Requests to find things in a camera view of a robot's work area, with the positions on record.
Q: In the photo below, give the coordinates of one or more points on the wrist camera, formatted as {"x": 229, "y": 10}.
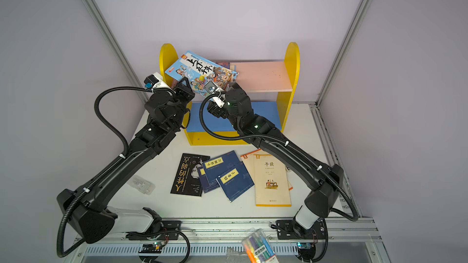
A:
{"x": 155, "y": 82}
{"x": 211, "y": 88}

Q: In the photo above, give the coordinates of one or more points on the clear plastic small box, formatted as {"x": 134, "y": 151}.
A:
{"x": 141, "y": 184}

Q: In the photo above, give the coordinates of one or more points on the dark blue book upper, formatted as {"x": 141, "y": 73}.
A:
{"x": 219, "y": 165}

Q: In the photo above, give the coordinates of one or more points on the beige book yellow border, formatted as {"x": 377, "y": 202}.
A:
{"x": 272, "y": 188}

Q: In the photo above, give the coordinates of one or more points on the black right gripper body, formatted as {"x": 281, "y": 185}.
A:
{"x": 222, "y": 93}

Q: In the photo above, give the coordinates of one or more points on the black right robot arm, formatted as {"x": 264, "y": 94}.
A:
{"x": 324, "y": 181}

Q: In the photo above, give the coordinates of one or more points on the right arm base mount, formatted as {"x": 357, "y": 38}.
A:
{"x": 289, "y": 229}

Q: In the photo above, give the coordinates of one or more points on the pink cartoon cover book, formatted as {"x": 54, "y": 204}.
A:
{"x": 224, "y": 64}

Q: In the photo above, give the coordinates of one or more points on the pack of coloured markers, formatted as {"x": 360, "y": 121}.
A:
{"x": 258, "y": 249}

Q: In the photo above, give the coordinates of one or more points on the dark blue book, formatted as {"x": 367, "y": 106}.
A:
{"x": 219, "y": 165}
{"x": 235, "y": 183}

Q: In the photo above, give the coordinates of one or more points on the black book gold lettering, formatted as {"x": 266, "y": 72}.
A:
{"x": 187, "y": 181}

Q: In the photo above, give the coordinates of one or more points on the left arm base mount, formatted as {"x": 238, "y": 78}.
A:
{"x": 159, "y": 233}

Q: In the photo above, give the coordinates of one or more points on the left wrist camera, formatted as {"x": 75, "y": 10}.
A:
{"x": 155, "y": 82}

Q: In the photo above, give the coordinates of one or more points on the dark blue book hidden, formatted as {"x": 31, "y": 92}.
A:
{"x": 206, "y": 185}

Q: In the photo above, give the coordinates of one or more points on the beige book orange border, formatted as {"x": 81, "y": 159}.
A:
{"x": 248, "y": 153}

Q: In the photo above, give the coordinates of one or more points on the blue cartoon cover book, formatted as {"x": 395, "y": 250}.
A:
{"x": 199, "y": 71}

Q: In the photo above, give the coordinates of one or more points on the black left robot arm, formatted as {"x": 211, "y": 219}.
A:
{"x": 85, "y": 209}

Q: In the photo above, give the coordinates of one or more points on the yellow pink blue bookshelf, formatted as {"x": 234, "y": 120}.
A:
{"x": 255, "y": 77}

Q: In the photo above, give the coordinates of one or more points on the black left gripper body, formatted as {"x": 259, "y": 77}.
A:
{"x": 183, "y": 90}

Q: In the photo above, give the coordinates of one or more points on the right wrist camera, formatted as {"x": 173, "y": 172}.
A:
{"x": 211, "y": 88}

